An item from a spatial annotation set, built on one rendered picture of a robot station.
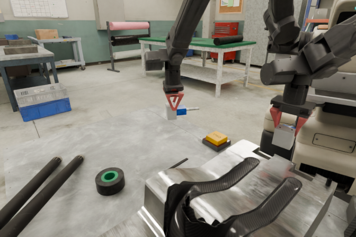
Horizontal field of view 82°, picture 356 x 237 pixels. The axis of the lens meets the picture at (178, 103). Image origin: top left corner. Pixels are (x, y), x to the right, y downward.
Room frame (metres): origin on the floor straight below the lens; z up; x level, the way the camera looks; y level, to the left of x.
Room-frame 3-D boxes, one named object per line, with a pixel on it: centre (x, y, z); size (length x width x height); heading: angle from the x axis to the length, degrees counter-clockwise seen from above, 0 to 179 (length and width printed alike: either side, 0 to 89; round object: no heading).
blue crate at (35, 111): (2.79, 1.96, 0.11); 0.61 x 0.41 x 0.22; 130
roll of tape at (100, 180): (0.47, 0.20, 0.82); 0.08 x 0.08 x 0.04
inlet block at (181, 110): (0.74, -0.02, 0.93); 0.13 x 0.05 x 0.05; 100
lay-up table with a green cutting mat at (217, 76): (4.56, -0.27, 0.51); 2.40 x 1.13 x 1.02; 44
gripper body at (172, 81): (0.74, 0.02, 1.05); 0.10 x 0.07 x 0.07; 11
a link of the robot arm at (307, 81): (0.53, -0.32, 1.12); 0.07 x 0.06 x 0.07; 101
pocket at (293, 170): (0.42, -0.32, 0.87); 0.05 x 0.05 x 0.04; 40
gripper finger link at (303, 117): (0.52, -0.33, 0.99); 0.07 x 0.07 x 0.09; 48
